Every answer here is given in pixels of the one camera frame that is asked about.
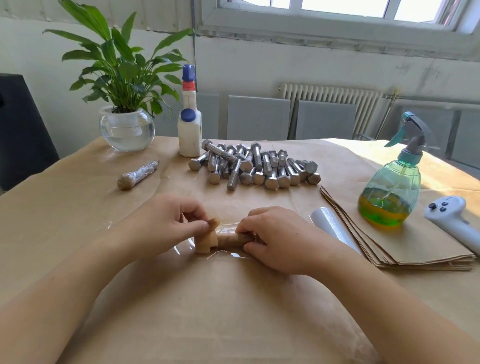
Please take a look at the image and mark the person's right hand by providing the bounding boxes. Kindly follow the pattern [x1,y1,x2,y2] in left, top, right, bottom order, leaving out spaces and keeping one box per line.
[235,206,350,277]

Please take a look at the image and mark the person's left hand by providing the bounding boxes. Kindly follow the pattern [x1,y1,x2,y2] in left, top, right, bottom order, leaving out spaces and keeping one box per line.
[112,193,213,261]

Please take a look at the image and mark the white cling film roll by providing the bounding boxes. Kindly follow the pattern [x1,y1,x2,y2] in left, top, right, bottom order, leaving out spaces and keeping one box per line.
[310,207,363,255]

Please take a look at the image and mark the clear cling film sheet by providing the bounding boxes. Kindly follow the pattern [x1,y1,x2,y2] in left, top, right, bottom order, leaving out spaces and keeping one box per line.
[101,216,260,262]

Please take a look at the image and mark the pile of steel bolts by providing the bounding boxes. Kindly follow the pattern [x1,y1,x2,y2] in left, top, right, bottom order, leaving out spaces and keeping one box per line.
[188,139,322,192]

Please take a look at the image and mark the green spray bottle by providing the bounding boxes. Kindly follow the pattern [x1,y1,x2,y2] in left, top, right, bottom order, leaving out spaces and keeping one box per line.
[357,111,433,229]

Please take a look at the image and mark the stack of brown paper sheets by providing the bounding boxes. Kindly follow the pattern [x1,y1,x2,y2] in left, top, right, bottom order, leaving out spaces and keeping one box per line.
[319,180,478,271]

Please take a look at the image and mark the person's left forearm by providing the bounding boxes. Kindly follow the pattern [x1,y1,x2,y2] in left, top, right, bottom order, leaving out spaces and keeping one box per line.
[0,232,140,364]

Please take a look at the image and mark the person's right forearm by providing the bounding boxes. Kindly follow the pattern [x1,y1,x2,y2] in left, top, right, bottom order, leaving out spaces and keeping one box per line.
[322,247,480,364]

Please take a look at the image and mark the white glue bottle blue cap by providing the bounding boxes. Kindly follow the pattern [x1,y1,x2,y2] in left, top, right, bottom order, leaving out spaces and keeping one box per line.
[177,63,204,158]

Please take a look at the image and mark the round glass vase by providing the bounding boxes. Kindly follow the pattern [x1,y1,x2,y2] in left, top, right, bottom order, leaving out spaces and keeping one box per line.
[99,106,156,153]

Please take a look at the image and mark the large brown paper table cover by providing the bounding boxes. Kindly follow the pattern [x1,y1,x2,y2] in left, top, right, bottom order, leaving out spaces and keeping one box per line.
[0,136,480,364]

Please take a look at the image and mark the grey chair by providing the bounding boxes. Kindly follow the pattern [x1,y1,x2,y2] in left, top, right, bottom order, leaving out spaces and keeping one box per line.
[384,105,457,160]
[226,95,292,142]
[153,92,223,141]
[294,100,359,141]
[450,111,480,171]

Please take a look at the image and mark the white radiator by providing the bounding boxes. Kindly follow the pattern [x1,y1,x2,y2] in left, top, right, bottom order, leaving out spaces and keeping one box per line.
[279,83,382,140]

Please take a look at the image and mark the black trash bin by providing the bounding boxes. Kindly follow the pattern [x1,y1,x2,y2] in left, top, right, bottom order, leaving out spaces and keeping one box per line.
[0,73,60,193]

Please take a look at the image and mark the white handheld controller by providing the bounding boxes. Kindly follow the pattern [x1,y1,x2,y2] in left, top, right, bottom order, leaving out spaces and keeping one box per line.
[424,195,480,256]

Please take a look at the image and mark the green leafy plant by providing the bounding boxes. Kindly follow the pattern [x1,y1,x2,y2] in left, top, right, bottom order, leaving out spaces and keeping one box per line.
[43,0,196,115]

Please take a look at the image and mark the white framed window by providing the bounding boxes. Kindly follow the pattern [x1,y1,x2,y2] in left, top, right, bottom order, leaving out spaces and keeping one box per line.
[196,0,480,61]

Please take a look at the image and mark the white vertical blind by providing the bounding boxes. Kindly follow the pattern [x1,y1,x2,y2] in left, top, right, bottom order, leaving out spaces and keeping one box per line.
[0,0,198,33]

